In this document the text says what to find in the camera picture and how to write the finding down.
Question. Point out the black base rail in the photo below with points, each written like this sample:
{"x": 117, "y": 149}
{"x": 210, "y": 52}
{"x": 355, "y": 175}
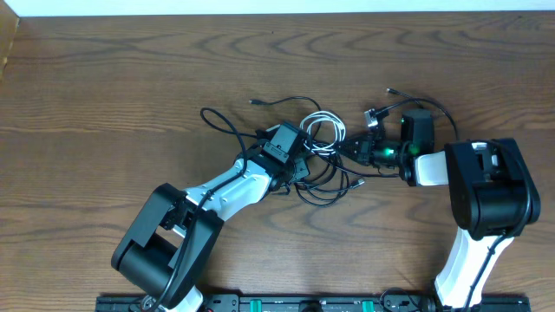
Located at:
{"x": 391, "y": 301}

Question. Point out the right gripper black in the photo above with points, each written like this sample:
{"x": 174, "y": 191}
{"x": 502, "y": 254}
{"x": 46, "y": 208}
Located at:
{"x": 365, "y": 149}

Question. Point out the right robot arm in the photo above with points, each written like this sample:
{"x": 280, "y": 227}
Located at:
{"x": 491, "y": 192}

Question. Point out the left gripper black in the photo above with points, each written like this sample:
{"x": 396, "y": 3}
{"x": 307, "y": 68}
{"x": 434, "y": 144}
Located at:
{"x": 297, "y": 169}

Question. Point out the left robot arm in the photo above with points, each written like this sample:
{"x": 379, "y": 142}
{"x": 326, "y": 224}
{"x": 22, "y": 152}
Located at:
{"x": 169, "y": 242}

